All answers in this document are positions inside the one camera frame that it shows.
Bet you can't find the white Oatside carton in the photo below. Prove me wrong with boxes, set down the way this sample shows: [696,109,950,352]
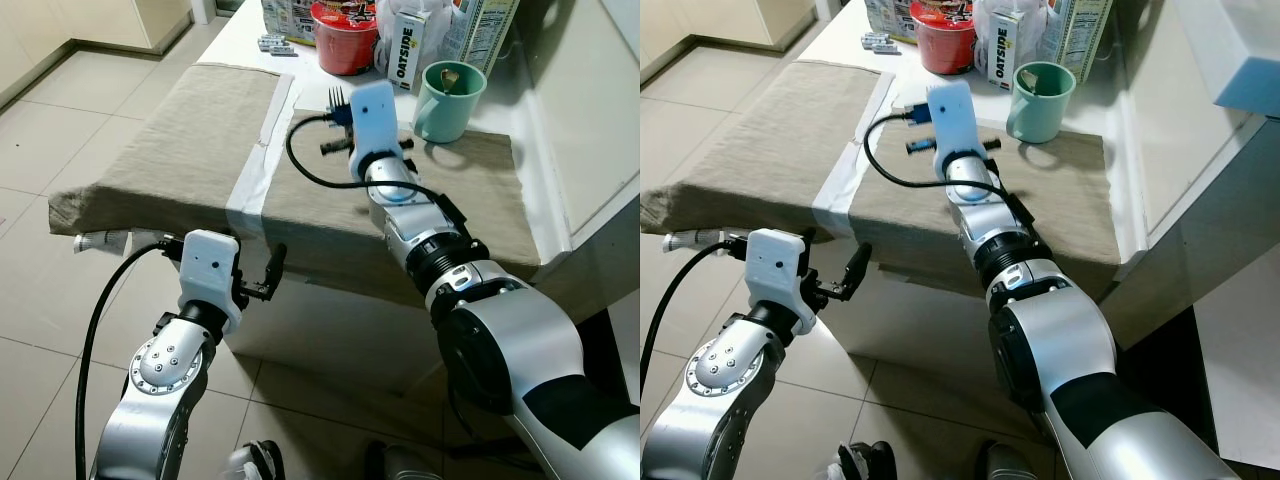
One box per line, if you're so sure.
[388,12,431,94]
[985,12,1028,88]

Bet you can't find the grey robot right foot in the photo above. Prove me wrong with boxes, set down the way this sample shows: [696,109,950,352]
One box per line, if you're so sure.
[365,440,441,480]
[983,440,1041,480]

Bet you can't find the grey robot left foot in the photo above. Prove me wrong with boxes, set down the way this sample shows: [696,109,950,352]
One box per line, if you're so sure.
[225,440,288,480]
[830,440,898,480]

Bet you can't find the mint green mug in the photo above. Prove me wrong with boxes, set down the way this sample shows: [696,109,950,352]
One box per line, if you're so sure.
[1007,62,1078,145]
[413,60,488,145]

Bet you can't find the cream kitchen cabinets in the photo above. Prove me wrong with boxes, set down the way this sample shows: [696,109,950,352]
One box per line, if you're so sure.
[0,0,193,106]
[640,0,791,81]

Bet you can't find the grey robot foot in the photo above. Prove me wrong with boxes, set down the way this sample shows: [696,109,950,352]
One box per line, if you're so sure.
[225,440,288,480]
[983,440,1041,480]
[830,440,898,480]
[365,440,441,480]

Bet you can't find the cream cracker box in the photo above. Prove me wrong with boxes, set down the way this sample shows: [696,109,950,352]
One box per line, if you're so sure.
[1045,0,1118,83]
[445,0,522,79]

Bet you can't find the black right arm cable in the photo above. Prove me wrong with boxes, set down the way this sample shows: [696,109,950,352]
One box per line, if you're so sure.
[864,112,1013,201]
[285,113,471,241]

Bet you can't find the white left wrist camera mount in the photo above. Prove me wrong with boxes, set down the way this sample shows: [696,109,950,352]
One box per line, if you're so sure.
[748,228,813,336]
[180,230,244,336]

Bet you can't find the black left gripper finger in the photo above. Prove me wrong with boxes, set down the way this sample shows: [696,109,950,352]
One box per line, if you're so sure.
[843,243,873,301]
[262,243,288,299]

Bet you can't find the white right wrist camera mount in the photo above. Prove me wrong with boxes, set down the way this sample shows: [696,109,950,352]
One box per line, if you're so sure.
[349,82,403,183]
[928,80,979,173]

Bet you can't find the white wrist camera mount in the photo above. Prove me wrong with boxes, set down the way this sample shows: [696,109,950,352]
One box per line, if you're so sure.
[349,82,403,183]
[928,80,979,173]
[748,228,813,336]
[180,230,244,336]

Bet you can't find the red instant noodle cup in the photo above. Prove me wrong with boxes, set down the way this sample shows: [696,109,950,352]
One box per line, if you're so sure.
[310,0,381,77]
[908,0,977,76]

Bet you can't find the clear white plastic bag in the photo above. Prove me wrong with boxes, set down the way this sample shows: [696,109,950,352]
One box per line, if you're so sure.
[375,0,451,81]
[972,0,1051,81]

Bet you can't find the pale raised counter ledge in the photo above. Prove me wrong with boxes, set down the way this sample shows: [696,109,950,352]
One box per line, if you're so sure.
[1175,0,1280,121]

